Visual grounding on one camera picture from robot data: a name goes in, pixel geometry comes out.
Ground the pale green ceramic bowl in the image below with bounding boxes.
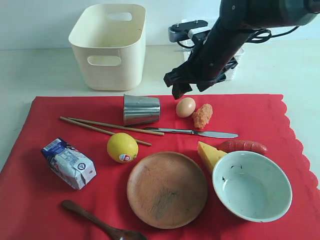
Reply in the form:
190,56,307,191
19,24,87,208
212,151,293,223

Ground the yellow cheese wedge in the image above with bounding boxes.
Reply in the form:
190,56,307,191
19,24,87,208
197,141,227,174

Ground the red sausage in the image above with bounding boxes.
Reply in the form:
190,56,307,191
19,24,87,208
217,139,268,155

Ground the steel cup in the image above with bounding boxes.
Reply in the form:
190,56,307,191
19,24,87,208
123,94,161,126

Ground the wooden chopstick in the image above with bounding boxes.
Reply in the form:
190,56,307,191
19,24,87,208
67,117,165,136
59,116,152,147

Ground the wooden chopstick upper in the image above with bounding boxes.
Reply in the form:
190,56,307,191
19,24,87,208
67,117,165,136

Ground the steel table knife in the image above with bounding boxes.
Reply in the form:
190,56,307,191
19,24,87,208
144,127,239,139

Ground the white perforated plastic basket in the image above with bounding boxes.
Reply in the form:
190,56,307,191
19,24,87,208
180,18,245,81

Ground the blue white milk carton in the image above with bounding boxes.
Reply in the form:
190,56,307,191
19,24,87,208
41,137,97,190

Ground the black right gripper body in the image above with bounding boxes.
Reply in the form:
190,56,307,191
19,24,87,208
163,43,238,87

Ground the wooden chopstick lower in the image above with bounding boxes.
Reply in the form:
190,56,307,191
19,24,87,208
59,116,152,147

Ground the red tablecloth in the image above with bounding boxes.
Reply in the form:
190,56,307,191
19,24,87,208
0,94,320,240

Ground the dark wooden spoon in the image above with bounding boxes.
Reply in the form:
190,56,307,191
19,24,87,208
61,199,148,240

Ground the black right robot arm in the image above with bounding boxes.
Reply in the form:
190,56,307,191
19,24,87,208
163,0,320,100

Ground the brown wooden plate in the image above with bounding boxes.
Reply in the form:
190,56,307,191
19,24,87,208
126,151,208,229

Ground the cream plastic tub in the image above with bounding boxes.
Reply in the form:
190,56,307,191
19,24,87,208
68,3,146,91

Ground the yellow lemon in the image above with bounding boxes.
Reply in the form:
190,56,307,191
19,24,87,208
106,132,139,164

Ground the brown egg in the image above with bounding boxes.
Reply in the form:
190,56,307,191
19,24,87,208
176,97,196,118

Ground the orange breaded nugget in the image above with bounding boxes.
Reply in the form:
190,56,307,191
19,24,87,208
192,103,213,129

